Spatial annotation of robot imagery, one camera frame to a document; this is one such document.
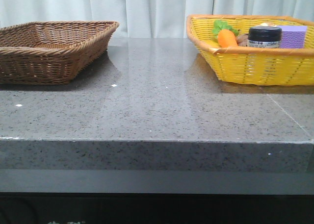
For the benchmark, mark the cream object behind jar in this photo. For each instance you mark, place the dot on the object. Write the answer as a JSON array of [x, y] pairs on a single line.
[[267, 25]]

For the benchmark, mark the purple sponge block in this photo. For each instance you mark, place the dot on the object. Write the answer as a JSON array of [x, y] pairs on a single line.
[[293, 36]]

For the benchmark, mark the white curtain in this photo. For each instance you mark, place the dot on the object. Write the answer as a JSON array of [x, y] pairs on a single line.
[[146, 18]]

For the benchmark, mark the brown object in basket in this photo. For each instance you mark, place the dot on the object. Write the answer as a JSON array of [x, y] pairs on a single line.
[[242, 40]]

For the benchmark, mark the orange toy carrot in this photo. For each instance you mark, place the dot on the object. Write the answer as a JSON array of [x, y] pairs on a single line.
[[225, 34]]

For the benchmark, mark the black lidded jar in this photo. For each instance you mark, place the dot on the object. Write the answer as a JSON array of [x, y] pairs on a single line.
[[264, 37]]

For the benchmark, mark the yellow wicker basket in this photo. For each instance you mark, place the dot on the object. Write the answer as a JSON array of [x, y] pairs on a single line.
[[245, 65]]

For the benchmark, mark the brown wicker basket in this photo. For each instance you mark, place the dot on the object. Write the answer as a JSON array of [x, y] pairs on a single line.
[[51, 53]]

